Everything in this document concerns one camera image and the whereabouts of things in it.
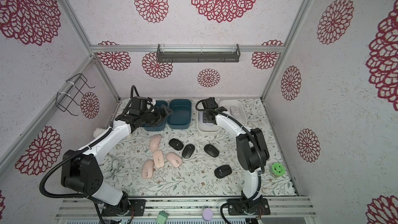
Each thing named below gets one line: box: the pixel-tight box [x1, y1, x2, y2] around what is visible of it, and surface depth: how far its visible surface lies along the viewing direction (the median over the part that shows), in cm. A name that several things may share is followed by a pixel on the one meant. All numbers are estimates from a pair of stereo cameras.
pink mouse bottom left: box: [141, 159, 154, 180], surface depth 85 cm
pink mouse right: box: [165, 152, 183, 168], surface depth 89 cm
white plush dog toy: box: [93, 127, 106, 138], surface depth 97 cm
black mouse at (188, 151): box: [181, 143, 195, 159], surface depth 94 cm
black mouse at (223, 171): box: [214, 164, 233, 179], surface depth 85 cm
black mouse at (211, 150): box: [203, 144, 220, 158], surface depth 93 cm
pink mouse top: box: [149, 133, 162, 152], surface depth 97 cm
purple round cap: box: [202, 207, 214, 222], surface depth 65 cm
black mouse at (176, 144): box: [168, 138, 184, 151], surface depth 96 cm
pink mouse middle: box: [152, 149, 165, 168], surface depth 90 cm
